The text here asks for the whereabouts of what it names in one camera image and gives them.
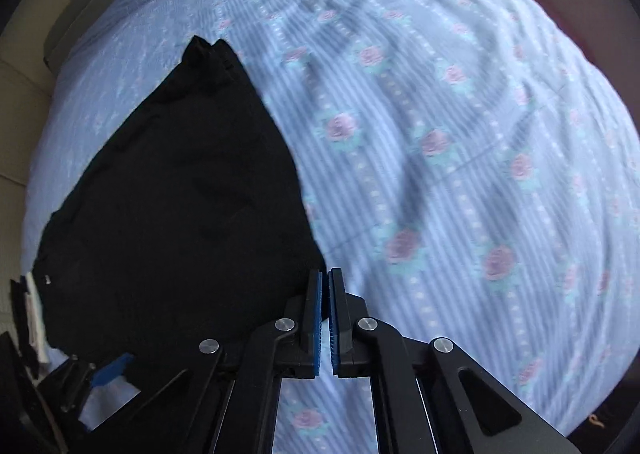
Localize blue floral bed sheet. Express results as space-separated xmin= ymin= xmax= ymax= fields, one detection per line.
xmin=20 ymin=0 xmax=632 ymax=454

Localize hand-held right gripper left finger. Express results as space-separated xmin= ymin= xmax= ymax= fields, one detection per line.
xmin=92 ymin=268 xmax=325 ymax=454

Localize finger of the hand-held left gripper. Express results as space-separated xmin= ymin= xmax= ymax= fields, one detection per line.
xmin=80 ymin=353 xmax=142 ymax=427
xmin=37 ymin=355 xmax=97 ymax=417

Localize black pants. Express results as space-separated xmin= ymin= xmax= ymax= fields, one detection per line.
xmin=31 ymin=34 xmax=329 ymax=369

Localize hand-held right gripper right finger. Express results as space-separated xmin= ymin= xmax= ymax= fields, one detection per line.
xmin=327 ymin=268 xmax=583 ymax=454

